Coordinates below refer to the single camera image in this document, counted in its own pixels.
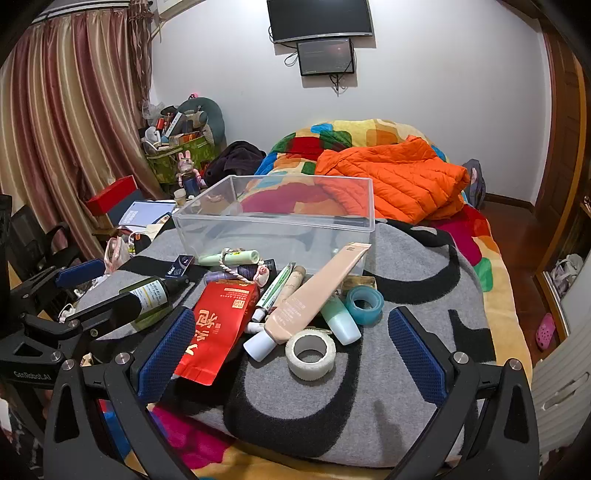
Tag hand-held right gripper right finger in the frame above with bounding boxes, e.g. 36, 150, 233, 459
388, 305, 541, 480

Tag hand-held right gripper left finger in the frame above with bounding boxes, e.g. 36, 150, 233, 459
44, 305, 198, 480

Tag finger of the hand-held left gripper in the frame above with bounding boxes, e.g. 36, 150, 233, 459
22, 295, 144, 340
13, 257, 108, 302

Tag dark green bottle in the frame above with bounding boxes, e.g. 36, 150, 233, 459
119, 276, 191, 330

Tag red foil packet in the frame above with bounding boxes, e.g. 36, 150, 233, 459
174, 281, 260, 387

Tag small black box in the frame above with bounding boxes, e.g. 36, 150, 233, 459
164, 255, 195, 278

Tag blue tape roll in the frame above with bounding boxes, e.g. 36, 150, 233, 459
345, 285, 385, 326

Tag mint green bottle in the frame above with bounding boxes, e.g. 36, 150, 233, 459
320, 296, 362, 346

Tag small white tube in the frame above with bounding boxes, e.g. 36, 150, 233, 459
245, 308, 269, 335

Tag white tape roll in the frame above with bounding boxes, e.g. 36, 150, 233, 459
285, 329, 337, 381

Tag light green tube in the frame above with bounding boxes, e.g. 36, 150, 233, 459
198, 249, 260, 267

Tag beige cream tube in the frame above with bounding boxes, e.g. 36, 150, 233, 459
243, 243, 372, 361

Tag green white toothpaste tube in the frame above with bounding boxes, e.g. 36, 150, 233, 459
252, 262, 296, 323

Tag beige concealer stick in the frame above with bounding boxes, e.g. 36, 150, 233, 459
277, 265, 306, 301

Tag clear plastic box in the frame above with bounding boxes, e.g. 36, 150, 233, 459
172, 174, 376, 278

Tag pink bag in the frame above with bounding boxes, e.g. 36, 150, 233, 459
104, 235, 134, 275

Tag grey black blanket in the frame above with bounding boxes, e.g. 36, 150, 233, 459
76, 219, 497, 464

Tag red box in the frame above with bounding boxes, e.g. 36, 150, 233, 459
84, 175, 139, 217

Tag white booklet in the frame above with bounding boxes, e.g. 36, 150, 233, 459
117, 199, 178, 227

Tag pink clog shoe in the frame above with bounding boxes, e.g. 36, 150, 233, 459
534, 313, 556, 352

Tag white slatted panel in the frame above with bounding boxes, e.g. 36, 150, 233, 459
530, 323, 591, 457

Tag pink bunny toy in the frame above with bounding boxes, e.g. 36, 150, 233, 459
178, 150, 203, 197

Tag green storage box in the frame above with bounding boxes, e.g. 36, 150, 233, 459
145, 134, 215, 185

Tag striped curtain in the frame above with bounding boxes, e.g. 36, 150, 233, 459
0, 0, 162, 264

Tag white shoes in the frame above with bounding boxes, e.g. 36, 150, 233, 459
549, 253, 586, 296

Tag orange down jacket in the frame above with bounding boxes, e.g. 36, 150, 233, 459
315, 136, 471, 226

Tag grey backpack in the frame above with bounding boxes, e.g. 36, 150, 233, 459
462, 159, 487, 209

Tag dark cloth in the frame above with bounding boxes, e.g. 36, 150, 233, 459
203, 140, 267, 185

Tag grey plush toy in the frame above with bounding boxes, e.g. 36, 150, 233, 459
177, 97, 227, 146

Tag small black monitor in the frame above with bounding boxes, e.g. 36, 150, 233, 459
296, 38, 356, 77

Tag black television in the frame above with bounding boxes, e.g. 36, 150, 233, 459
266, 0, 375, 44

